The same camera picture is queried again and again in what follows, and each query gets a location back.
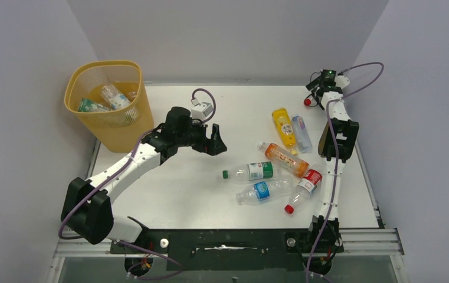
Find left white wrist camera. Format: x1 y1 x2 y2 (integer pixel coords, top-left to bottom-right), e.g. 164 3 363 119
191 98 214 123

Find yellow juice bottle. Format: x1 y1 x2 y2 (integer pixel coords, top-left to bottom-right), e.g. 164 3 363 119
271 108 298 156

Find small blue label bottle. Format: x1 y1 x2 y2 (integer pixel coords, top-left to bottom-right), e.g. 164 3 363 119
291 113 313 153

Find green tea bottle table edge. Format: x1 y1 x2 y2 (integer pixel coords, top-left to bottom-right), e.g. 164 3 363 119
77 98 111 113

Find orange drink bottle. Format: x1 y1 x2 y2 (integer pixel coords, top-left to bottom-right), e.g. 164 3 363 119
257 141 310 178

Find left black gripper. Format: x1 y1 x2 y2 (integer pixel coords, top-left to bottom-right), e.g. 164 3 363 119
176 117 226 156

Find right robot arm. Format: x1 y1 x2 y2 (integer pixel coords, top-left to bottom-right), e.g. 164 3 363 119
306 69 359 252

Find yellow mesh waste bin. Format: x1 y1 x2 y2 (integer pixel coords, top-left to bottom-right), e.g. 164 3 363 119
64 60 154 153

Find red label bottle near right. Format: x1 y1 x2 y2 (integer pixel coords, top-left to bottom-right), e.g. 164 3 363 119
284 164 323 215

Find blue label clear bottle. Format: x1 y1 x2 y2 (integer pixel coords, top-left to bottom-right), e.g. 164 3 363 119
235 177 294 205

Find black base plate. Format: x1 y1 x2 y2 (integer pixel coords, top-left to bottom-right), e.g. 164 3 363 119
110 228 345 275

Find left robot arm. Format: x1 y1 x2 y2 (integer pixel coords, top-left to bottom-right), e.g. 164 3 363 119
58 107 227 245

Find green cap water bottle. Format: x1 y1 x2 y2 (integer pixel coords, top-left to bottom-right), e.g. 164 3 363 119
222 161 284 182

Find aluminium rail frame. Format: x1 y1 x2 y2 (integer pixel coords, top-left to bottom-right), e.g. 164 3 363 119
45 229 409 282

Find red cap bottle corner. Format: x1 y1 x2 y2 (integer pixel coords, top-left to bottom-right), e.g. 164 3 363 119
303 96 318 107

